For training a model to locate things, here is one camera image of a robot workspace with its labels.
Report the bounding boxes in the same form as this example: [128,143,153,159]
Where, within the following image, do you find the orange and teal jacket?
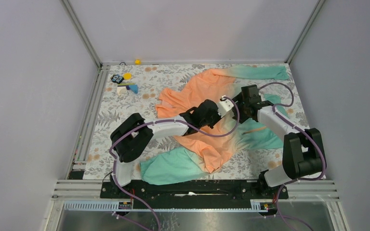
[140,65,289,185]

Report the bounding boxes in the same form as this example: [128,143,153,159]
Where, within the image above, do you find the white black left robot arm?
[109,96,240,198]

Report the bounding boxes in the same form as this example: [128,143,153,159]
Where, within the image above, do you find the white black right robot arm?
[233,85,327,198]

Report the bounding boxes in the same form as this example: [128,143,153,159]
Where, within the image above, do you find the floral patterned table cloth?
[83,64,308,180]

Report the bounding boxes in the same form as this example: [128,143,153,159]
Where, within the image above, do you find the blue triangular block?
[128,85,139,94]

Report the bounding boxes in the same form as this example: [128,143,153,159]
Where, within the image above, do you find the green yellow flat stick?
[118,83,136,87]

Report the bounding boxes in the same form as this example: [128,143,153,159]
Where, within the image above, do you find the yellow round disc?
[123,73,132,80]

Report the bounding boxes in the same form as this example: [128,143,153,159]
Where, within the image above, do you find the white toy block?
[117,86,127,96]

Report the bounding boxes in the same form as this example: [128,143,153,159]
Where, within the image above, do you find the black blue toy car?
[110,74,124,84]

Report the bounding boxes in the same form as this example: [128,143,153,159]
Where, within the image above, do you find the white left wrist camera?
[216,95,234,118]

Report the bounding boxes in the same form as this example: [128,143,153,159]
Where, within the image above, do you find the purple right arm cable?
[257,82,327,231]

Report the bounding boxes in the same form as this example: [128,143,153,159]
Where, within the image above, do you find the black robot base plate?
[100,180,280,200]

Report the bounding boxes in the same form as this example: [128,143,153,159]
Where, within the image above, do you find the white slotted cable duct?
[64,199,267,212]

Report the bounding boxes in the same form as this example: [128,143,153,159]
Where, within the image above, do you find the aluminium frame rails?
[41,0,350,231]

